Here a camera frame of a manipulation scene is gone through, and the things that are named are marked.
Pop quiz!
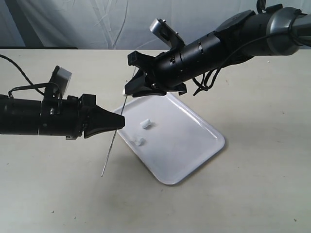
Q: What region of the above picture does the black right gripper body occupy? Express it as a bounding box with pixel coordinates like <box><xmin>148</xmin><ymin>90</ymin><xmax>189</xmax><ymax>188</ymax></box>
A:
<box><xmin>127</xmin><ymin>47</ymin><xmax>187</xmax><ymax>95</ymax></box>

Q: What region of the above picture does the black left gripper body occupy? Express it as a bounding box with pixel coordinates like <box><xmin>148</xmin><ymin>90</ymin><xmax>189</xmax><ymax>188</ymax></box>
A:
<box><xmin>38</xmin><ymin>94</ymin><xmax>96</xmax><ymax>140</ymax></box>

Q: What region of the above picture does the thin metal skewer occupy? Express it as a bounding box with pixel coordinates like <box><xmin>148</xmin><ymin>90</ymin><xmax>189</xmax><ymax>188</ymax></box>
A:
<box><xmin>101</xmin><ymin>67</ymin><xmax>137</xmax><ymax>177</ymax></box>

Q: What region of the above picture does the white marshmallow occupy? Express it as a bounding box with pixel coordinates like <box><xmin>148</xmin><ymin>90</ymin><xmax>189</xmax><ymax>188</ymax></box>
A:
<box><xmin>140</xmin><ymin>119</ymin><xmax>152</xmax><ymax>129</ymax></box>
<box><xmin>122</xmin><ymin>89</ymin><xmax>127</xmax><ymax>97</ymax></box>

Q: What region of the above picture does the white marshmallow handle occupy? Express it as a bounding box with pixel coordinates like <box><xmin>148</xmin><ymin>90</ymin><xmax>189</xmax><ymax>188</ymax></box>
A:
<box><xmin>131</xmin><ymin>136</ymin><xmax>145</xmax><ymax>146</ymax></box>

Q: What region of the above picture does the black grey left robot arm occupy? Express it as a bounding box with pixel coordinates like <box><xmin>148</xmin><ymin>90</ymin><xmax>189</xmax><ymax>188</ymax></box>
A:
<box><xmin>0</xmin><ymin>94</ymin><xmax>125</xmax><ymax>140</ymax></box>

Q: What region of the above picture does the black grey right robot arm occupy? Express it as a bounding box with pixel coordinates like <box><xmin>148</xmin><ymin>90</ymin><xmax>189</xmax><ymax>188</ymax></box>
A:
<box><xmin>124</xmin><ymin>5</ymin><xmax>311</xmax><ymax>98</ymax></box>

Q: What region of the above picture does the white rectangular plastic tray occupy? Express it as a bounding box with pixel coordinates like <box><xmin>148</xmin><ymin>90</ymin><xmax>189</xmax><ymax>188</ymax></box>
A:
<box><xmin>118</xmin><ymin>94</ymin><xmax>225</xmax><ymax>185</ymax></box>

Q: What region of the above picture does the grey-white backdrop curtain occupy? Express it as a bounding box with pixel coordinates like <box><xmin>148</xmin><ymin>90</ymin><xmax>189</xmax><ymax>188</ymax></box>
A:
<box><xmin>0</xmin><ymin>0</ymin><xmax>311</xmax><ymax>50</ymax></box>

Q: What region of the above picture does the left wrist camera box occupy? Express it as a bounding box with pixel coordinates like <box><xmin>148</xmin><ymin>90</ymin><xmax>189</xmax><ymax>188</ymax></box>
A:
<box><xmin>44</xmin><ymin>66</ymin><xmax>72</xmax><ymax>98</ymax></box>

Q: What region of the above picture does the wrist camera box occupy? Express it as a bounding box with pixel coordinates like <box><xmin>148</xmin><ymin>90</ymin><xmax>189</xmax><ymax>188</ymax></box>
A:
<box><xmin>149</xmin><ymin>18</ymin><xmax>185</xmax><ymax>49</ymax></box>
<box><xmin>44</xmin><ymin>66</ymin><xmax>72</xmax><ymax>98</ymax></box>

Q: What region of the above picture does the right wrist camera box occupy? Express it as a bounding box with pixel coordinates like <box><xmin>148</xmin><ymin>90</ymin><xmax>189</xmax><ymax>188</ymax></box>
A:
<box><xmin>149</xmin><ymin>18</ymin><xmax>185</xmax><ymax>49</ymax></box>

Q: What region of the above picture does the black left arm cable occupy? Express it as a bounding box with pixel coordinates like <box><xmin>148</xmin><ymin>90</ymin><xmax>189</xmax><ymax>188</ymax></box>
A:
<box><xmin>0</xmin><ymin>54</ymin><xmax>61</xmax><ymax>98</ymax></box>

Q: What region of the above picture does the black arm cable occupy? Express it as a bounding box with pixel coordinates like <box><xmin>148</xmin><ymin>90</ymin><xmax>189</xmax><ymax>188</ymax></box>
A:
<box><xmin>193</xmin><ymin>0</ymin><xmax>311</xmax><ymax>97</ymax></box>
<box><xmin>0</xmin><ymin>54</ymin><xmax>61</xmax><ymax>98</ymax></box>

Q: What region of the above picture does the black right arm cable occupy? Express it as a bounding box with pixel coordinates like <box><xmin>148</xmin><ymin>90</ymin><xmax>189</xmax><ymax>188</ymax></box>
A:
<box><xmin>193</xmin><ymin>0</ymin><xmax>311</xmax><ymax>97</ymax></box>

